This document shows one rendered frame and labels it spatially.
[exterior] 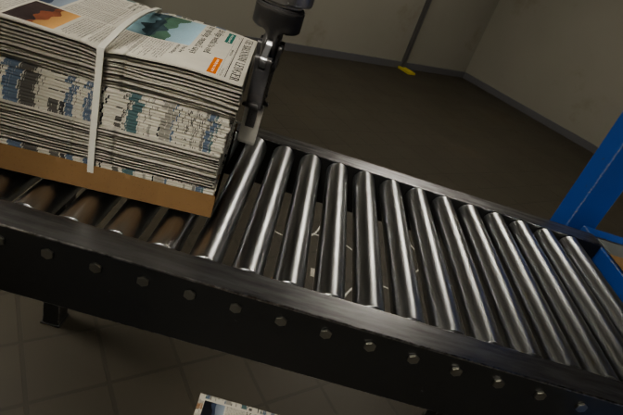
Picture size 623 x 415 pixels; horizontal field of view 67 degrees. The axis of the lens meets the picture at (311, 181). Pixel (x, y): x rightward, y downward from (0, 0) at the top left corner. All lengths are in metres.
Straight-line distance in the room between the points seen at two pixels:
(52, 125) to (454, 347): 0.65
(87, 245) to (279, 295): 0.27
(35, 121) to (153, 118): 0.16
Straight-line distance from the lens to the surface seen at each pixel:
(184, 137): 0.71
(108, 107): 0.72
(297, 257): 0.75
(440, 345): 0.73
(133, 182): 0.76
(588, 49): 6.19
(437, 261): 0.89
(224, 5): 4.73
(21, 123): 0.78
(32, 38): 0.73
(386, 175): 1.11
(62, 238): 0.71
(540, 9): 6.58
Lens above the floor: 1.25
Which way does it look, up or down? 28 degrees down
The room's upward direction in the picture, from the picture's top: 20 degrees clockwise
